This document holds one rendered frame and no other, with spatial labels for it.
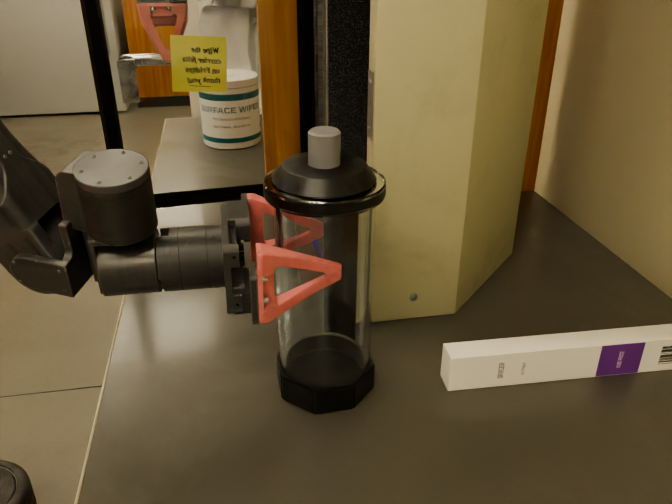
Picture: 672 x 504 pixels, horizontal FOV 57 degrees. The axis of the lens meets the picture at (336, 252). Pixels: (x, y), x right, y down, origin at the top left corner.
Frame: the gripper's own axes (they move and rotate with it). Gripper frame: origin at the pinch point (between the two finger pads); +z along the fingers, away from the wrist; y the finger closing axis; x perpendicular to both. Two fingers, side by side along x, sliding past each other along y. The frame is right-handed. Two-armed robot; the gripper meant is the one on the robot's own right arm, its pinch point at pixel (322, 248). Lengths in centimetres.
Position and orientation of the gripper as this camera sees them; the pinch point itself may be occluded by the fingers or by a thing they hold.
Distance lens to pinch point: 57.4
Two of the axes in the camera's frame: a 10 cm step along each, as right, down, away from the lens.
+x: -0.1, 9.0, 4.4
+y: -1.8, -4.4, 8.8
